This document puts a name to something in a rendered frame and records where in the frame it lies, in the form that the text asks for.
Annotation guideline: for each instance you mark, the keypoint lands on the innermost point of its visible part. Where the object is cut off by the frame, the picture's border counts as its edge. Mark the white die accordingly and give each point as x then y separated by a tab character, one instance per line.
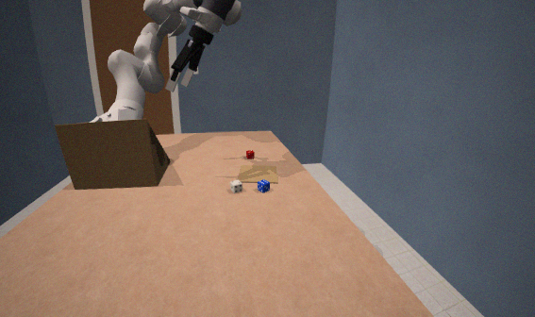
236	186

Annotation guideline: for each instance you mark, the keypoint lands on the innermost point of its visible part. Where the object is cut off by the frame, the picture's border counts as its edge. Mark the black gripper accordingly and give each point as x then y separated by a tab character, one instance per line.
199	36

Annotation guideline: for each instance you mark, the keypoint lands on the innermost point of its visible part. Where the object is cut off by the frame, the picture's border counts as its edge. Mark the blue die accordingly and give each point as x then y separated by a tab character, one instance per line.
263	185

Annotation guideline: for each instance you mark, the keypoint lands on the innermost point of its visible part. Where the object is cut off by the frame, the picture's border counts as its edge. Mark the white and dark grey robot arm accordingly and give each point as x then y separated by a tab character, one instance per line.
128	69

